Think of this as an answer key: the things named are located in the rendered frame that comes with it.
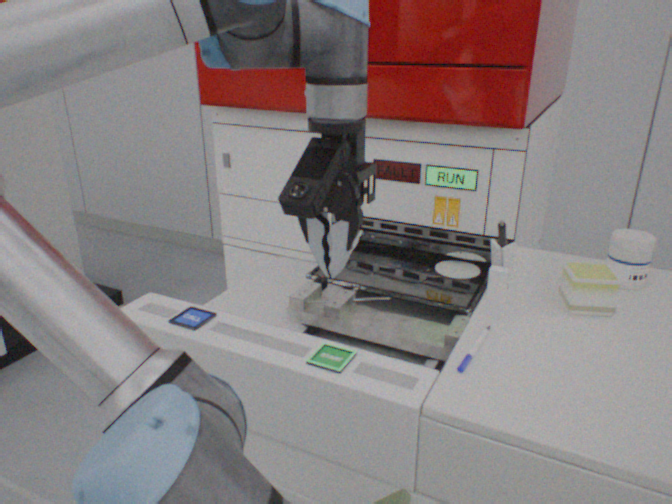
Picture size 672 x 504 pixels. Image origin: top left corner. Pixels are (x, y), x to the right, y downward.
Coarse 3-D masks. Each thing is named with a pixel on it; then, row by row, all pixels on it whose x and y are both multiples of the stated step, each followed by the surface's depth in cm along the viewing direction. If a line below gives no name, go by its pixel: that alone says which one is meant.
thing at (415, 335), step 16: (320, 304) 112; (304, 320) 110; (320, 320) 108; (336, 320) 106; (352, 320) 106; (368, 320) 106; (384, 320) 106; (400, 320) 106; (416, 320) 106; (368, 336) 104; (384, 336) 103; (400, 336) 101; (416, 336) 101; (432, 336) 101; (416, 352) 100; (432, 352) 99; (448, 352) 97
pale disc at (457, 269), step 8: (440, 264) 127; (448, 264) 127; (456, 264) 127; (464, 264) 127; (472, 264) 127; (440, 272) 123; (448, 272) 122; (456, 272) 123; (464, 272) 123; (472, 272) 123
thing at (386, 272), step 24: (360, 240) 141; (360, 264) 127; (384, 264) 127; (408, 264) 127; (432, 264) 127; (480, 264) 127; (384, 288) 115; (408, 288) 115; (432, 288) 115; (456, 288) 115
